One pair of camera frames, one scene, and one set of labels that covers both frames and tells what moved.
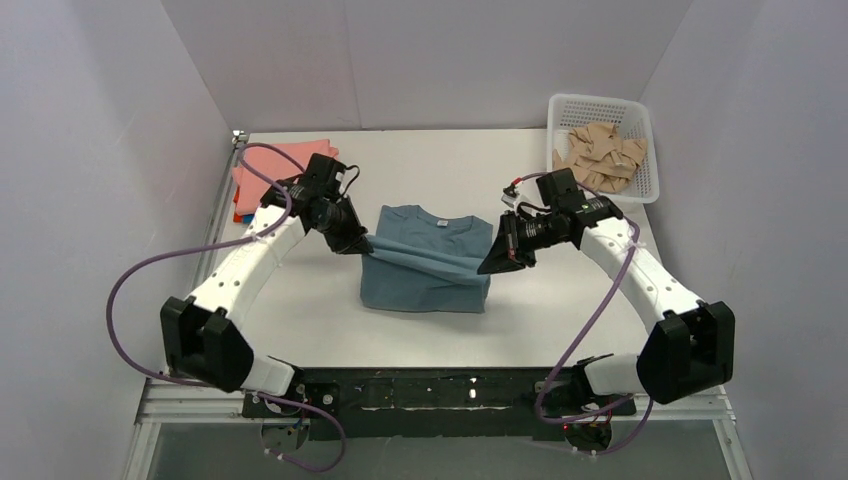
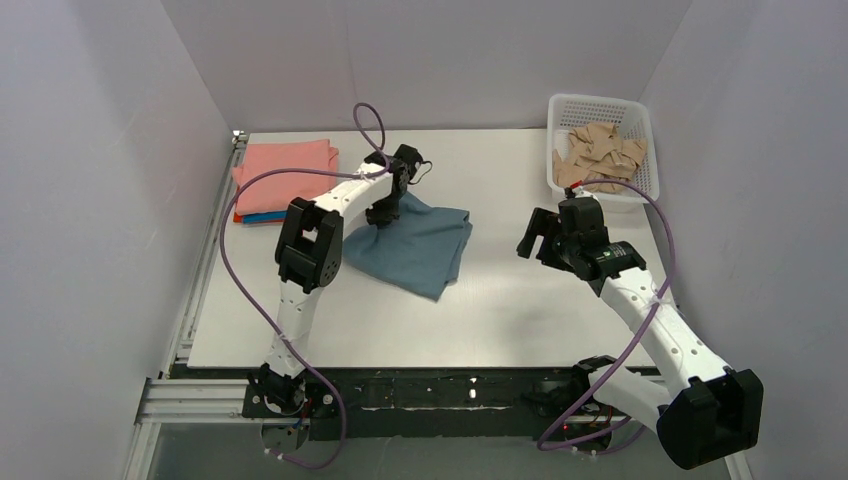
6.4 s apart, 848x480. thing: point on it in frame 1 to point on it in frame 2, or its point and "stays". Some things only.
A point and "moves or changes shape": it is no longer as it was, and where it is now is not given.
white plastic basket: (630, 116) stays
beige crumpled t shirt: (601, 158) stays
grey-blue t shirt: (423, 264) moves or changes shape
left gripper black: (342, 228) to (382, 212)
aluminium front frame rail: (166, 402) stays
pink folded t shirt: (252, 189) stays
